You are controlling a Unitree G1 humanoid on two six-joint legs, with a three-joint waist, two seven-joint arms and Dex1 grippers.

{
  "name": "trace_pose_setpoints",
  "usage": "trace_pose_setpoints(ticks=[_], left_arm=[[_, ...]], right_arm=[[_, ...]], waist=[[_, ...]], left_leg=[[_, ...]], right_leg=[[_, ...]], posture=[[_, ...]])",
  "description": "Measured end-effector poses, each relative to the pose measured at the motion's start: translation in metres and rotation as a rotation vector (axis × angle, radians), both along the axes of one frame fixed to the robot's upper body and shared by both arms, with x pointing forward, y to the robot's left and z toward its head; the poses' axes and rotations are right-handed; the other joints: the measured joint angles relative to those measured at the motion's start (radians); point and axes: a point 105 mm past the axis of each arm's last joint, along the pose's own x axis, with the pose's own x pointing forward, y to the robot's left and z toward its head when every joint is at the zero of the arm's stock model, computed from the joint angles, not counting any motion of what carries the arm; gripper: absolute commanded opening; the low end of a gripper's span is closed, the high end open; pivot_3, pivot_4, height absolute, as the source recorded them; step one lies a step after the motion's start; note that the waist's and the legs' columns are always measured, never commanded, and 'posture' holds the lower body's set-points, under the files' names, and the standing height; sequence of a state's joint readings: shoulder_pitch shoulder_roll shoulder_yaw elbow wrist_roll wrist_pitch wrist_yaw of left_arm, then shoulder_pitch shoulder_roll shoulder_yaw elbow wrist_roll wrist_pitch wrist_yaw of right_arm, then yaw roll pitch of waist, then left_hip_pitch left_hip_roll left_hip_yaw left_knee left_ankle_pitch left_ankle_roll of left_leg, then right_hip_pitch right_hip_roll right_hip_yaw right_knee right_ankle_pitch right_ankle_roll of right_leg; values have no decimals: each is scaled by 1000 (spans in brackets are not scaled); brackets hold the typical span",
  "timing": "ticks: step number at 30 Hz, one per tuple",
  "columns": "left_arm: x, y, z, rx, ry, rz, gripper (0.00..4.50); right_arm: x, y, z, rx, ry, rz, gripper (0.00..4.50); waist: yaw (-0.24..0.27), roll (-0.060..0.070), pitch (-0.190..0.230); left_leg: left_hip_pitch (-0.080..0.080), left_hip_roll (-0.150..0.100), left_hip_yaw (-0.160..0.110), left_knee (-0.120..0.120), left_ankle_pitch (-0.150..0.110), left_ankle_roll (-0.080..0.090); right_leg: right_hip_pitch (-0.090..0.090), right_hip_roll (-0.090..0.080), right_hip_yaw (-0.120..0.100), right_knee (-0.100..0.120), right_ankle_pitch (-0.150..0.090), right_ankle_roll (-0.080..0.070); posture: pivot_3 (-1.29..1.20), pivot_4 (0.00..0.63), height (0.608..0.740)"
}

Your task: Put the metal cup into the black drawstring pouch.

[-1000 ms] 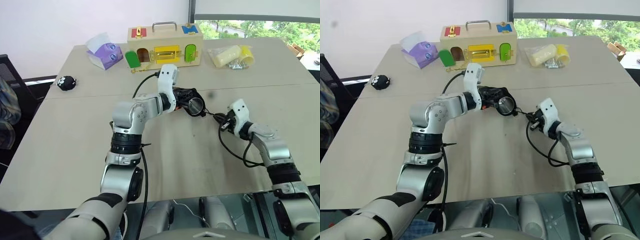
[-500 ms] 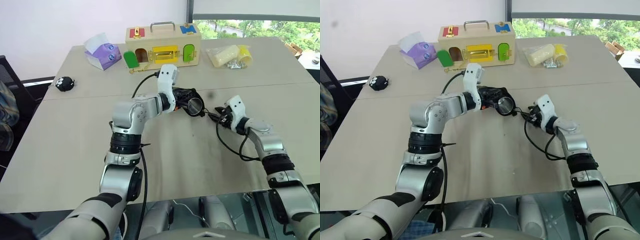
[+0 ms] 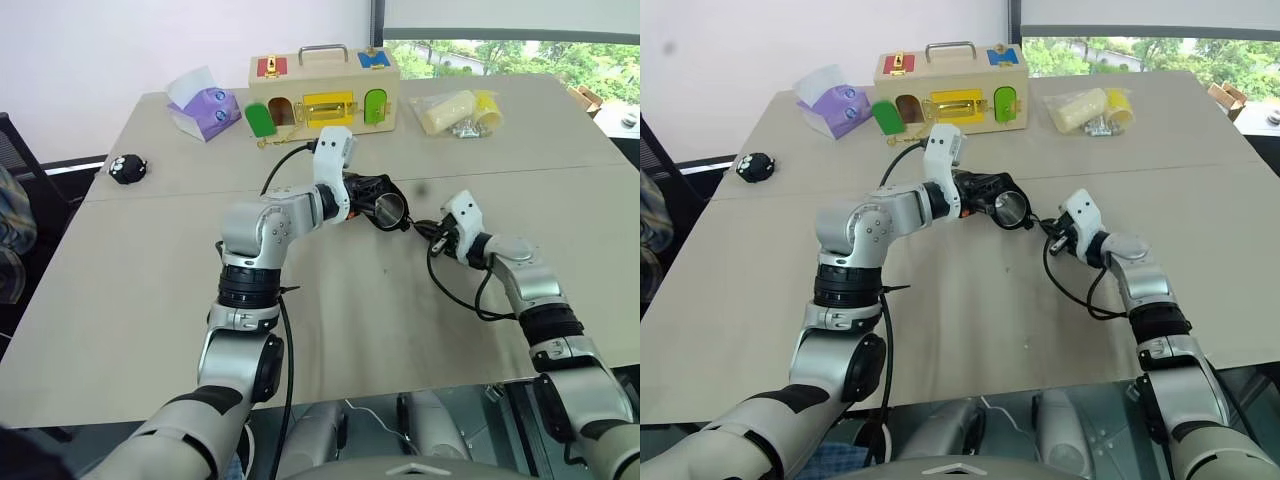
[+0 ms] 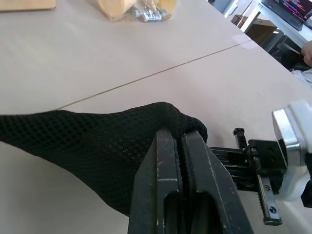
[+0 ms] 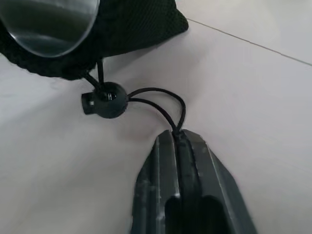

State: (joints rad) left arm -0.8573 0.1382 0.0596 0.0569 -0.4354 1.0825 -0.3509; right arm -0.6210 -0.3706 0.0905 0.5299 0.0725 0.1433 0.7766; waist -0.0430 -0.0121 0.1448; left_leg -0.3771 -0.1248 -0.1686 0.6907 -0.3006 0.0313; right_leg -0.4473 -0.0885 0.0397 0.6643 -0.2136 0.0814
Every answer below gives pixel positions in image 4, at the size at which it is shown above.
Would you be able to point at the clear tape patch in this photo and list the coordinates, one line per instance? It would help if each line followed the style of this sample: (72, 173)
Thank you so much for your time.
(243, 42)

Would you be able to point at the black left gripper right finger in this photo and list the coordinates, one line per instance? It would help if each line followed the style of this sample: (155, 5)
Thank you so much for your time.
(209, 185)

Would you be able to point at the light wooden board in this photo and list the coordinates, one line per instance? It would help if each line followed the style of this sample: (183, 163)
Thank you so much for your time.
(26, 4)

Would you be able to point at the brown cardboard box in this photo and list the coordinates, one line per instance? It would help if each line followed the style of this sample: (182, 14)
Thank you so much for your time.
(262, 30)

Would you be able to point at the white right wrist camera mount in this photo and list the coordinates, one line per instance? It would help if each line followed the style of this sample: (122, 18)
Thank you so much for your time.
(296, 136)

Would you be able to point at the silver cylindrical battery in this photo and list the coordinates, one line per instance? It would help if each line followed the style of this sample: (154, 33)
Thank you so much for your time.
(151, 16)

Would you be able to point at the yellow paper cup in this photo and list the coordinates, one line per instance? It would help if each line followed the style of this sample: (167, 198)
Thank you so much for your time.
(168, 4)

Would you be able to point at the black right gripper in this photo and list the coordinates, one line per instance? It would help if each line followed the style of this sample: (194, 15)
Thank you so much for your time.
(268, 156)

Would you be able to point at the clear plastic bag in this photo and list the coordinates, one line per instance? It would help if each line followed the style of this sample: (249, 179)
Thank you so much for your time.
(114, 8)

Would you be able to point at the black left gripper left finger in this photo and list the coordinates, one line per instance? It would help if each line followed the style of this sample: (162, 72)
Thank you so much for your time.
(156, 185)

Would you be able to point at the open black laptop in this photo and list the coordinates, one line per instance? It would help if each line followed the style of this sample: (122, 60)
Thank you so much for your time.
(290, 11)

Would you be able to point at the bystander light grey garment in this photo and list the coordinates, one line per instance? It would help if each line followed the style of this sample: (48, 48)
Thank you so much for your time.
(303, 77)

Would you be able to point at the white desk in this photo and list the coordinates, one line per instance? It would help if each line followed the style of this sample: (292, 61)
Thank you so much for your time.
(258, 11)

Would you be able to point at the black office chair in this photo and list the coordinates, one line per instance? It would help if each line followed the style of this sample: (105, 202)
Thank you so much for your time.
(286, 52)

